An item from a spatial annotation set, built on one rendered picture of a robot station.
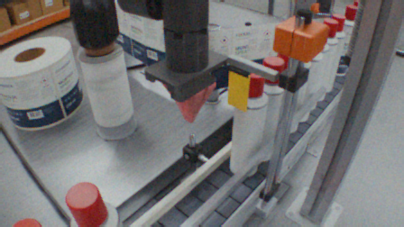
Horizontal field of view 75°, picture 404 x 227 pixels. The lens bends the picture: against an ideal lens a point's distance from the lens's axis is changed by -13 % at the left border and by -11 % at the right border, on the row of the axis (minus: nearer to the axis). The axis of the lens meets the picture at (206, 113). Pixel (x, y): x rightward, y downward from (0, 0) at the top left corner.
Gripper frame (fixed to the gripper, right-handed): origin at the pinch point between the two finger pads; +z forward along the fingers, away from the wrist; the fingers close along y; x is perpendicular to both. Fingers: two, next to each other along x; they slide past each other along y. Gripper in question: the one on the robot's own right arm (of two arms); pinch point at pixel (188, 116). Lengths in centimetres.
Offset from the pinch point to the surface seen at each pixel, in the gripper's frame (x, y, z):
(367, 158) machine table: 24.8, -31.9, 18.6
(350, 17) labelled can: 7, -54, -4
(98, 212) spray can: 7.8, 20.4, -5.0
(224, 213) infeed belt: 9.6, 2.4, 13.9
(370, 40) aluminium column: 20.0, -8.7, -16.0
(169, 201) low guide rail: 2.8, 8.2, 10.4
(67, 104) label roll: -33.9, 6.0, 10.6
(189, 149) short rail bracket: -2.1, -1.9, 9.9
